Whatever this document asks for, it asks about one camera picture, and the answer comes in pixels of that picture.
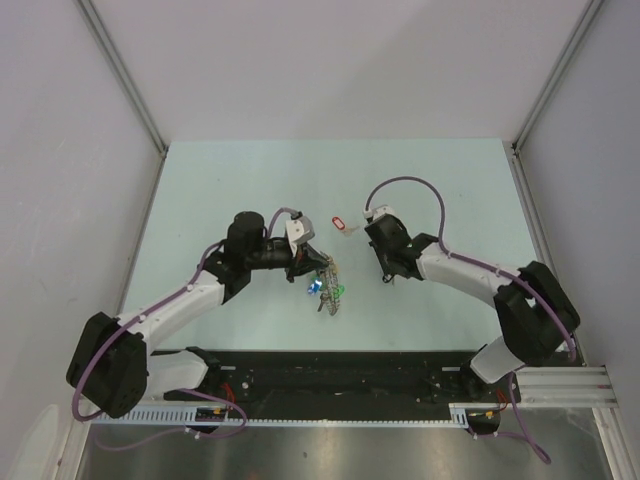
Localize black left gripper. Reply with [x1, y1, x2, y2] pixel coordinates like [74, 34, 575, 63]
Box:
[246, 241, 328, 283]

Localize large keyring with many rings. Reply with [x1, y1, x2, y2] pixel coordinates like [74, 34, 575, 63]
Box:
[307, 253, 345, 317]

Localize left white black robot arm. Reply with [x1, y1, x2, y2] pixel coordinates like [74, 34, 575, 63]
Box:
[66, 210, 329, 422]

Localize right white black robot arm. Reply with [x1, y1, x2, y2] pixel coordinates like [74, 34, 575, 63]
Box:
[364, 206, 580, 401]

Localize key with red tag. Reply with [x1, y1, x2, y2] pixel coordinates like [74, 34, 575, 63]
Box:
[331, 216, 360, 237]

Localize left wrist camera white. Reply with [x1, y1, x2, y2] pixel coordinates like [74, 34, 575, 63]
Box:
[285, 212, 315, 257]

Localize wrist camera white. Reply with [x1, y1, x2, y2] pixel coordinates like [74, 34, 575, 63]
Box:
[285, 212, 315, 257]
[363, 205, 395, 224]

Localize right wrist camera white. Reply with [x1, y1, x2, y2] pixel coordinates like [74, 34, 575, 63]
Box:
[363, 205, 395, 224]

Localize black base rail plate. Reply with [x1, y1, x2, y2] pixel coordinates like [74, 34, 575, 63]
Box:
[194, 350, 520, 403]

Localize slotted cable duct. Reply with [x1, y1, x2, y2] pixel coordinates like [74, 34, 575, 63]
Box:
[95, 396, 499, 428]

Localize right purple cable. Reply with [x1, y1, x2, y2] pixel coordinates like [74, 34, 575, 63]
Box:
[363, 175, 579, 464]

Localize aluminium frame post right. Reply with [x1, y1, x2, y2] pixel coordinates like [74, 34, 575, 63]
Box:
[510, 0, 608, 155]

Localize aluminium frame post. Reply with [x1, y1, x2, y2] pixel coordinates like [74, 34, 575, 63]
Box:
[74, 0, 168, 158]
[510, 0, 608, 155]

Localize aluminium frame post left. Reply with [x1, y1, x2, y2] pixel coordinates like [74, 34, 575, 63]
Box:
[74, 0, 168, 158]

